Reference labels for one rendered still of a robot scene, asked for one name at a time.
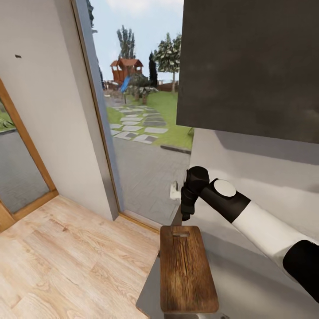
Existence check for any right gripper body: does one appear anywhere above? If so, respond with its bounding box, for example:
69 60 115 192
181 187 198 215

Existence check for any cutting board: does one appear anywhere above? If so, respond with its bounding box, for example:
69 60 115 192
160 226 219 313

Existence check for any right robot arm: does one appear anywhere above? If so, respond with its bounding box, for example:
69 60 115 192
170 166 319 303

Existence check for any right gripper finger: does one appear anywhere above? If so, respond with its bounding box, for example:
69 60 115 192
182 213 190 221

